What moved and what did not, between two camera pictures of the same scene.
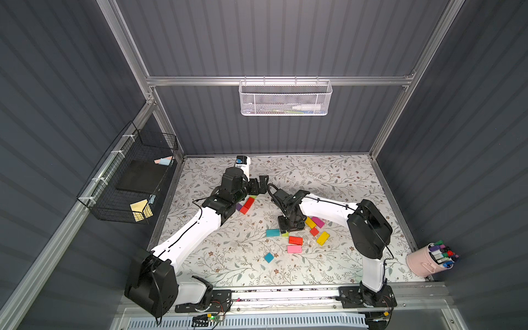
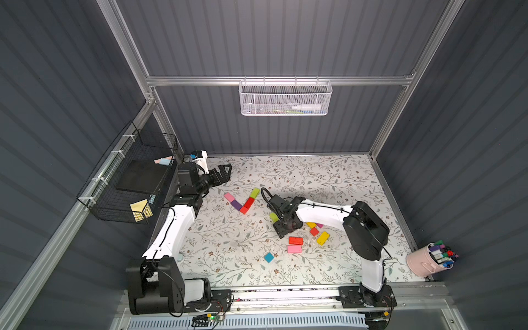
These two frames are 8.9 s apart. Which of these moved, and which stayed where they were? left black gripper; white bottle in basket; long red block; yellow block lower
Moved: left black gripper
Stayed: long red block; yellow block lower; white bottle in basket
